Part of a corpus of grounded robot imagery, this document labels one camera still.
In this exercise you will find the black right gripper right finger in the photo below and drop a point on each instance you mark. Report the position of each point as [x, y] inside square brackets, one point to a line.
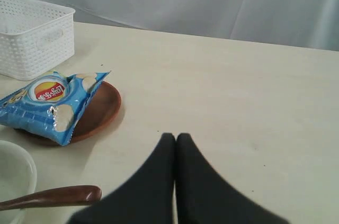
[203, 196]

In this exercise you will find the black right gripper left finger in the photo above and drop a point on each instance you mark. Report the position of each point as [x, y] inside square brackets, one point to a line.
[146, 197]

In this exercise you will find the brown wooden spoon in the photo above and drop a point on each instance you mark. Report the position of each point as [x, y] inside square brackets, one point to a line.
[78, 195]

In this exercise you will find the brown wooden plate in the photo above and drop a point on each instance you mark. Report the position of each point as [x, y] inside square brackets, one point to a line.
[104, 114]

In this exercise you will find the grey ceramic bowl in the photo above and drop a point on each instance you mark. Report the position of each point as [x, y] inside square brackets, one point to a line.
[18, 182]

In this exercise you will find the blue snack packet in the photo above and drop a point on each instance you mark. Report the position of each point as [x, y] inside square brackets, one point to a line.
[51, 105]

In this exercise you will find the white perforated plastic basket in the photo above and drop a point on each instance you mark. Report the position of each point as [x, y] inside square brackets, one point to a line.
[36, 36]

